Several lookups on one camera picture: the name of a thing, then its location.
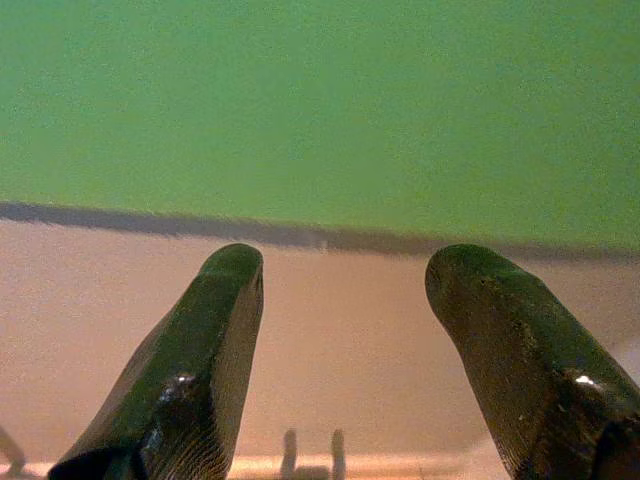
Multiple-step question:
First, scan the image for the green board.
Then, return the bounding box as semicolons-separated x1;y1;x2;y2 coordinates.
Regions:
0;0;640;250

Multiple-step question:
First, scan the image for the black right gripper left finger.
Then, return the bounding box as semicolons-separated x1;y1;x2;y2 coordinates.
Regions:
47;243;265;480

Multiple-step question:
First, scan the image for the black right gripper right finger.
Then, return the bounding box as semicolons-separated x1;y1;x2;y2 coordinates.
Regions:
424;243;640;480

